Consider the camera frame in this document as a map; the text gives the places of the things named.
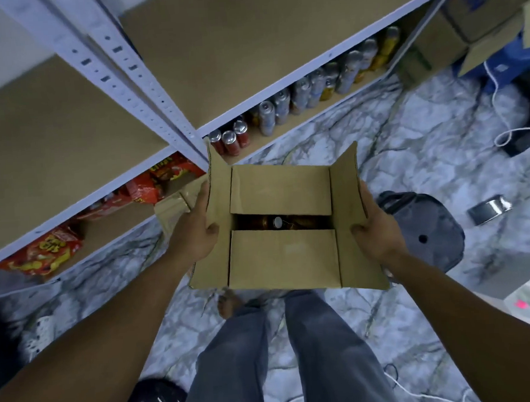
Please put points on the person's right hand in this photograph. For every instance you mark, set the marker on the person's right hand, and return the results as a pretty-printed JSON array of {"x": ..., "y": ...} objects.
[{"x": 380, "y": 237}]

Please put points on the person's left hand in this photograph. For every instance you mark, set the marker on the person's left hand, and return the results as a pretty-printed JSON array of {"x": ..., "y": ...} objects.
[{"x": 196, "y": 236}]

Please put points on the brown cardboard box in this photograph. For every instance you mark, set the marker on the brown cardboard box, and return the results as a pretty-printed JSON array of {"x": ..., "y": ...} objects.
[{"x": 281, "y": 260}]

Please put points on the white metal shelving rack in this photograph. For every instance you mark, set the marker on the white metal shelving rack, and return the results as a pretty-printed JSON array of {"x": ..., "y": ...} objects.
[{"x": 238, "y": 31}]

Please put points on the person's right forearm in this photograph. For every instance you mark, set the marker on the person's right forearm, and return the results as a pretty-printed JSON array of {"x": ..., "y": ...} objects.
[{"x": 484, "y": 329}]

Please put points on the person's left forearm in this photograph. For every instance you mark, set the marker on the person's left forearm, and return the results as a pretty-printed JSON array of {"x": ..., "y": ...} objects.
[{"x": 87, "y": 359}]

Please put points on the person's left foot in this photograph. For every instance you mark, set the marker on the person's left foot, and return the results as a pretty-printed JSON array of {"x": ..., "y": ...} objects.
[{"x": 229, "y": 303}]

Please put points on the person's grey trousers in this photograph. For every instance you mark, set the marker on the person's grey trousers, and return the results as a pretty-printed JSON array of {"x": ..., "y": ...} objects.
[{"x": 282, "y": 366}]

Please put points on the black plastic stool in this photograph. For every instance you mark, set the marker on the black plastic stool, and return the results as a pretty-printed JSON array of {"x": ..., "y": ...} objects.
[{"x": 426, "y": 230}]

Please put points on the black phone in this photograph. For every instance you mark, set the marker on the black phone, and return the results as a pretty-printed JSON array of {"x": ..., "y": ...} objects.
[{"x": 489, "y": 209}]

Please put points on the red yellow snack packet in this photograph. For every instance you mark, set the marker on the red yellow snack packet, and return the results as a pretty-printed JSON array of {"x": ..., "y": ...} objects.
[{"x": 42, "y": 250}]

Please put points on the row of silver cans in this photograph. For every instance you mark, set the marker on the row of silver cans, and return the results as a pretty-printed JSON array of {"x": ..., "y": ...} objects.
[{"x": 308, "y": 90}]

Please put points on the black glossy object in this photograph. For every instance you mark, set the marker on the black glossy object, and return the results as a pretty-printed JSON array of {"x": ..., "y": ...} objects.
[{"x": 156, "y": 401}]

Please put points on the white power strip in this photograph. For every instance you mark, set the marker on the white power strip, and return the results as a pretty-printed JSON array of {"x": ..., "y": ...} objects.
[{"x": 37, "y": 335}]

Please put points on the blue crate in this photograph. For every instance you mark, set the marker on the blue crate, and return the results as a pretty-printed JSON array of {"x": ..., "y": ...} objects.
[{"x": 506, "y": 62}]

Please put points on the open brown carton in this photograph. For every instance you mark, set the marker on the open brown carton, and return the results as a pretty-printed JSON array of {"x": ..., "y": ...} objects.
[{"x": 468, "y": 19}]

